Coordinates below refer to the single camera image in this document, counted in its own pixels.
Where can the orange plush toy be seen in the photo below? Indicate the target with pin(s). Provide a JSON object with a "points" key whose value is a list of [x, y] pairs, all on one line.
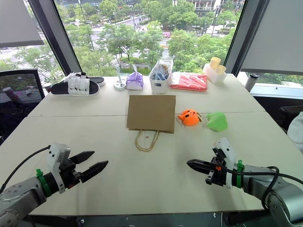
{"points": [[189, 118]]}

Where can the green left wrist zip tie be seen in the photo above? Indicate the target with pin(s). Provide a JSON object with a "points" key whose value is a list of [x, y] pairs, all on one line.
{"points": [[43, 183]]}

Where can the green wrist zip tie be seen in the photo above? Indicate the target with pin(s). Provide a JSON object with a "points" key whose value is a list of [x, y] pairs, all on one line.
{"points": [[239, 177], [43, 183]]}

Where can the black mesh office chair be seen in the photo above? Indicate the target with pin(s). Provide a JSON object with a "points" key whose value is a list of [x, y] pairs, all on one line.
{"points": [[19, 80]]}

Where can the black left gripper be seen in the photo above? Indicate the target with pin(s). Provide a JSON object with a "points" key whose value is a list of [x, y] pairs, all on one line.
{"points": [[69, 176]]}

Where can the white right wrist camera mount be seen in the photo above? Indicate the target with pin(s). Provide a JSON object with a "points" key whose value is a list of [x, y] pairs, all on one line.
{"points": [[227, 151]]}

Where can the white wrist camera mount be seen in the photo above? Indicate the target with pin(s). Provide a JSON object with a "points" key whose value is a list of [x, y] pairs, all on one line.
{"points": [[55, 153], [227, 151]]}

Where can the dark window frame post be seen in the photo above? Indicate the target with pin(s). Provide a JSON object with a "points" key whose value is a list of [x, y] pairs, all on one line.
{"points": [[246, 28], [54, 35]]}

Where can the green right wrist zip tie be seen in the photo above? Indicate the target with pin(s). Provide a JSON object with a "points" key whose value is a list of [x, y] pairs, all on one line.
{"points": [[239, 177]]}

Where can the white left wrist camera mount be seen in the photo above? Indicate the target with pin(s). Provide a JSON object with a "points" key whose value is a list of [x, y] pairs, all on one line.
{"points": [[55, 153]]}

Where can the tall yellow cup stack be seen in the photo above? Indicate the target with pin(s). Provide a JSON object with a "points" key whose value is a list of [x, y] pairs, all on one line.
{"points": [[215, 62]]}

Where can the person in white clothing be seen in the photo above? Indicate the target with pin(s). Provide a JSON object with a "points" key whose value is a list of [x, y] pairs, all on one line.
{"points": [[296, 132]]}

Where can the white plastic storage basket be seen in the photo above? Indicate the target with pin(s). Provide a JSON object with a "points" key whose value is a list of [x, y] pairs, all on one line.
{"points": [[161, 86]]}

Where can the grey thermos black lid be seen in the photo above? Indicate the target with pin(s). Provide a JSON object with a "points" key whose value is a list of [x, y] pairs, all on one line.
{"points": [[252, 82]]}

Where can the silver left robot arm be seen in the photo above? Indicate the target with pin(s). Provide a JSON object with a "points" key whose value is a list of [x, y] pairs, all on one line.
{"points": [[19, 194]]}

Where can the brown paper bag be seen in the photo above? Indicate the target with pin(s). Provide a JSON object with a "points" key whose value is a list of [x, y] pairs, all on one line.
{"points": [[151, 113]]}

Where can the white plastic box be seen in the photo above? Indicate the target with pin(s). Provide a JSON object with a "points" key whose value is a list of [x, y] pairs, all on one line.
{"points": [[215, 76]]}

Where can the purple bottle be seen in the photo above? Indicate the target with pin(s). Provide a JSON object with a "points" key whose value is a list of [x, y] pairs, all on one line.
{"points": [[11, 94]]}

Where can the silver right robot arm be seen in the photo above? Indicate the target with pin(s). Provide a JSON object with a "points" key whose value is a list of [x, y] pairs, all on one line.
{"points": [[277, 196]]}

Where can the grey roller blind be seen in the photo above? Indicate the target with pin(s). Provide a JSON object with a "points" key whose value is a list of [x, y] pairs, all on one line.
{"points": [[16, 23], [277, 35]]}

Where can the short yellow cup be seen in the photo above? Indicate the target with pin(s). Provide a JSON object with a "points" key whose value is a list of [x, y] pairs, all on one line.
{"points": [[221, 69]]}

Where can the green plush toy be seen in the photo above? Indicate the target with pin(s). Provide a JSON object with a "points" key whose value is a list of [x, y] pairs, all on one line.
{"points": [[217, 121]]}

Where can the white desk stand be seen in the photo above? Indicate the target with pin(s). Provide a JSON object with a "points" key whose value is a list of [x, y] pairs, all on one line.
{"points": [[118, 84]]}

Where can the dark red cup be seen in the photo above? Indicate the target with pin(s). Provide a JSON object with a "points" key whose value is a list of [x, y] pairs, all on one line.
{"points": [[48, 88]]}

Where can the red packaged cloth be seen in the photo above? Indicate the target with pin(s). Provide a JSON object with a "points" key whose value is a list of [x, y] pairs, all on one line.
{"points": [[189, 81]]}

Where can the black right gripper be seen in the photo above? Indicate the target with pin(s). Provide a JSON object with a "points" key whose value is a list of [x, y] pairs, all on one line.
{"points": [[219, 176]]}

